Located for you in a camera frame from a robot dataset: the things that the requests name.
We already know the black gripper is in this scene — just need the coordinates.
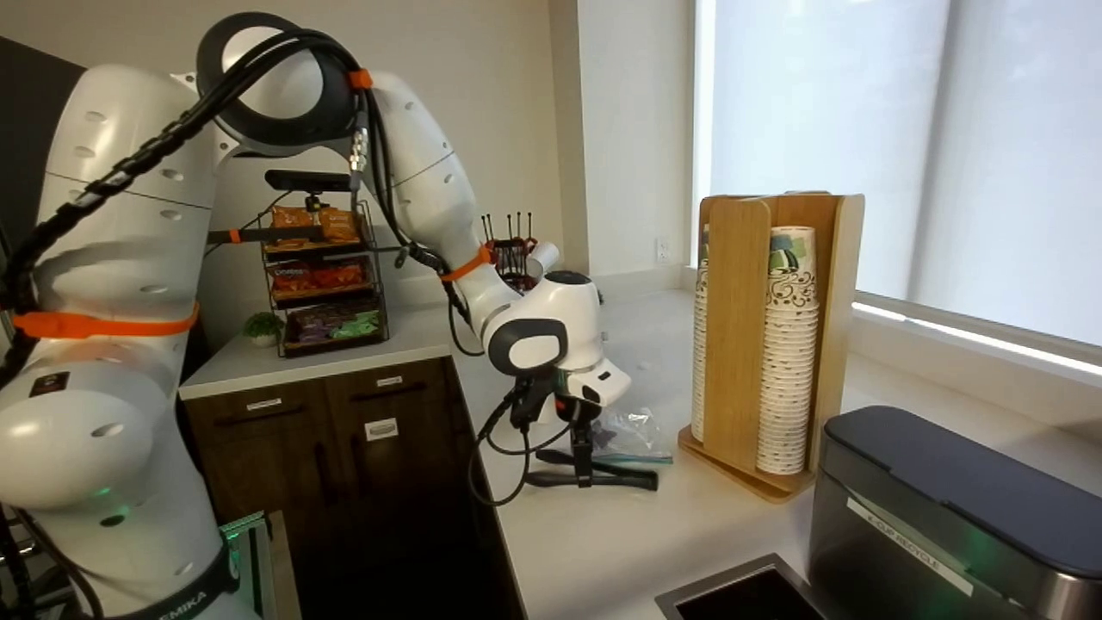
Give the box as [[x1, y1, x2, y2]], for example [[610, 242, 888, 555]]
[[556, 394, 610, 488]]

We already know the wooden cup dispenser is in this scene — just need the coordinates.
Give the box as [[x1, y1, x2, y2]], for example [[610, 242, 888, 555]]
[[673, 188, 869, 498]]

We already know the clear zip bag green seal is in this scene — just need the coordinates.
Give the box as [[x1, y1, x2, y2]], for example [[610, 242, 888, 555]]
[[587, 404, 681, 472]]

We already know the dark stirrer holder with sticks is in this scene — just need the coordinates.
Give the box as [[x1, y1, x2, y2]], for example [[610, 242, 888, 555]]
[[478, 208, 545, 293]]

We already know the white cabinet label sticker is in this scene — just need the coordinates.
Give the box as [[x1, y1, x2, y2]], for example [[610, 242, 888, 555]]
[[361, 412, 401, 448]]

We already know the stack of printed paper cups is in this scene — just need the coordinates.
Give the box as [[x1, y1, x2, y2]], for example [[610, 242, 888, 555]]
[[753, 224, 818, 478]]

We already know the steel sink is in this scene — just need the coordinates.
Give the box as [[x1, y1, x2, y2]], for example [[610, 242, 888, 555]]
[[651, 550, 832, 620]]

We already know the dark wooden cabinet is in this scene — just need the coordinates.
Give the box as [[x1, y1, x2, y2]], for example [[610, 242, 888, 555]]
[[180, 356, 529, 620]]

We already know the small green plant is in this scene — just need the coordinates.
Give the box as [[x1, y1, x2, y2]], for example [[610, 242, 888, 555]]
[[241, 306, 284, 350]]

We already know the steel appliance black lid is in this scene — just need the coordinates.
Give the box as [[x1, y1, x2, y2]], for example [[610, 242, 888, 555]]
[[804, 404, 1102, 620]]

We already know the white window roller blind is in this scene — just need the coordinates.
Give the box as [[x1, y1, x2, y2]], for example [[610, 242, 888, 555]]
[[692, 0, 1102, 350]]

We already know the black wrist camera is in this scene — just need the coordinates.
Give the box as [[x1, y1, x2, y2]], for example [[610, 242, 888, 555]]
[[502, 373, 555, 435]]

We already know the black wire snack rack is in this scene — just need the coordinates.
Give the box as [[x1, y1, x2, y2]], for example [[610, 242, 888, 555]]
[[257, 202, 392, 360]]

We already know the black robot cable conduit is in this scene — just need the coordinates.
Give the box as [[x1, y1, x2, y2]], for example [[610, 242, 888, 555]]
[[0, 9, 498, 391]]

